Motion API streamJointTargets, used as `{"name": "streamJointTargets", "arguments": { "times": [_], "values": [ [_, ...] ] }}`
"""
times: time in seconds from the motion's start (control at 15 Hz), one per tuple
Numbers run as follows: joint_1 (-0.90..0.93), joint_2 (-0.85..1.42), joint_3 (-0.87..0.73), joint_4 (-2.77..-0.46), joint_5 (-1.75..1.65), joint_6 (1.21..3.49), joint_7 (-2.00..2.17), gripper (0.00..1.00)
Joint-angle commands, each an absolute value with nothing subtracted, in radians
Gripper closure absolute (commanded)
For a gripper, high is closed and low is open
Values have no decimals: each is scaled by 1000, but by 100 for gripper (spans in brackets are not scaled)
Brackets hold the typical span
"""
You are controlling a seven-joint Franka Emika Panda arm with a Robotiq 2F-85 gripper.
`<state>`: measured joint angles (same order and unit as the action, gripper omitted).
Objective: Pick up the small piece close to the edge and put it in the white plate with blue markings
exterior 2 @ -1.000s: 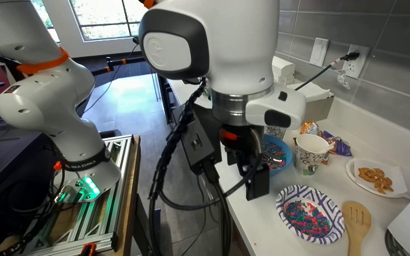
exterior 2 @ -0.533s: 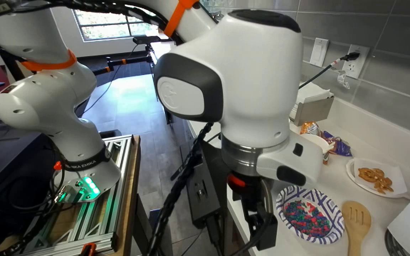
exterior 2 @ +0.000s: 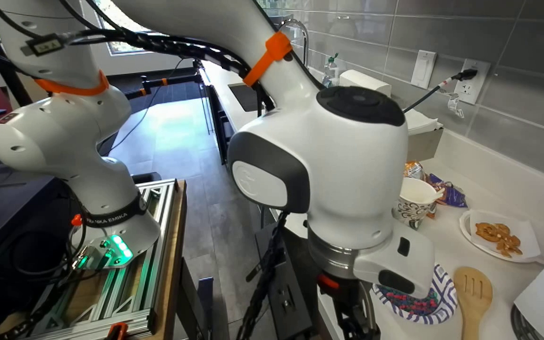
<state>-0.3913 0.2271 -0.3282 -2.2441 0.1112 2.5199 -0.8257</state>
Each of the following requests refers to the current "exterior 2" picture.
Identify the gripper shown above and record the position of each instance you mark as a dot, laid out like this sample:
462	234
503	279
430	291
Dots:
343	297

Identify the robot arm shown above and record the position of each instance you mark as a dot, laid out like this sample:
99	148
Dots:
357	170

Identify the white plate with blue markings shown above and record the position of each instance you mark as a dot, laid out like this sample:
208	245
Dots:
442	302

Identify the plain white plate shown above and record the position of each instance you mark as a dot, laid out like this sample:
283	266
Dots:
464	226

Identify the patterned paper cup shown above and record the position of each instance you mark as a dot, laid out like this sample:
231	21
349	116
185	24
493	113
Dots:
413	198

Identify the wooden slotted spatula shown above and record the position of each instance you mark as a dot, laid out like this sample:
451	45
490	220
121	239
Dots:
472	293

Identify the orange snack packet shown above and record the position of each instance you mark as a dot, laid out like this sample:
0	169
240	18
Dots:
413	169

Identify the purple snack packet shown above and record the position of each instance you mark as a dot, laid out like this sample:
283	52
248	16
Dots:
451	193

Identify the heap of pretzel pieces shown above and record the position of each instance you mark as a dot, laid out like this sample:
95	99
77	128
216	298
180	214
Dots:
494	232

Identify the cardboard box of napkins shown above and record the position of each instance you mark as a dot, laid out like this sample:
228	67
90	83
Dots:
423	141

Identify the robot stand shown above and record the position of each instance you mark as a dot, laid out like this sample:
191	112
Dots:
158	245

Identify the white dispenser box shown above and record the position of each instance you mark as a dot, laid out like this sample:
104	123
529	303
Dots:
364	81

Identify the sink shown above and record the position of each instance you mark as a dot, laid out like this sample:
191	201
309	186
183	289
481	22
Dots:
243	97

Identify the clear soap bottle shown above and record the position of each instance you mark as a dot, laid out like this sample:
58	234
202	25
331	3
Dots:
330	73

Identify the silver tap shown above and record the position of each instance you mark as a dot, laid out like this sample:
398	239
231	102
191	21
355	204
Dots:
304	38

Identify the window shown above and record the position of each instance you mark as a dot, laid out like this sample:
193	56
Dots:
121	45

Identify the white light switch plate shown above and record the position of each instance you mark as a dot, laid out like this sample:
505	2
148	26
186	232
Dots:
423	69

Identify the white wall socket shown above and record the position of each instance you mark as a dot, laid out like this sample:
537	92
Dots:
472	85

